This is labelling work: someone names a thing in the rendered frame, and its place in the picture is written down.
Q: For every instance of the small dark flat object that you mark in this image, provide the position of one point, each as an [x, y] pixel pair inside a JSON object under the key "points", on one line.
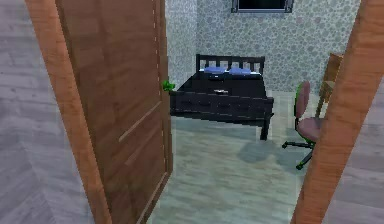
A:
{"points": [[221, 91]]}

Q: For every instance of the black bed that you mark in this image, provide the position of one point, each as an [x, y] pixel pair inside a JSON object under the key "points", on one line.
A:
{"points": [[230, 96]]}

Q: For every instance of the blue pillow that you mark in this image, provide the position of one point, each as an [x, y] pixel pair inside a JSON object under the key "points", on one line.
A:
{"points": [[215, 69], [240, 71]]}

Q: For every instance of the brown wooden room door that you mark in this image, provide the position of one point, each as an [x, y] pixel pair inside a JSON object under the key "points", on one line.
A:
{"points": [[116, 83]]}

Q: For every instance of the pink office chair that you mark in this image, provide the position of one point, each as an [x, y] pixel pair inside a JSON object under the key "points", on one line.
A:
{"points": [[305, 116]]}

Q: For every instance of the dark framed window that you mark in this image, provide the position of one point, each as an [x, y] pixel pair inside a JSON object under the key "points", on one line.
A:
{"points": [[262, 5]]}

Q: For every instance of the brown wooden desk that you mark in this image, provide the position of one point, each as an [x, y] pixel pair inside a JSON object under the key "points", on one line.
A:
{"points": [[329, 80]]}

